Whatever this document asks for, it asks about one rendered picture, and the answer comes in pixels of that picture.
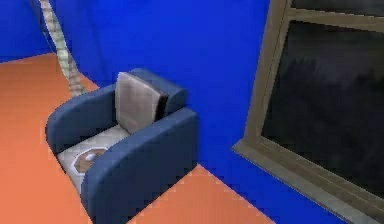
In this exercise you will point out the blue armchair with grey cushions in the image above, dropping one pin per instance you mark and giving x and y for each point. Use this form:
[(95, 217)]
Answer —
[(143, 160)]

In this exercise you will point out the dark window with tan frame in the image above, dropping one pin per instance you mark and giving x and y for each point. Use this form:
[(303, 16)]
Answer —
[(326, 106)]

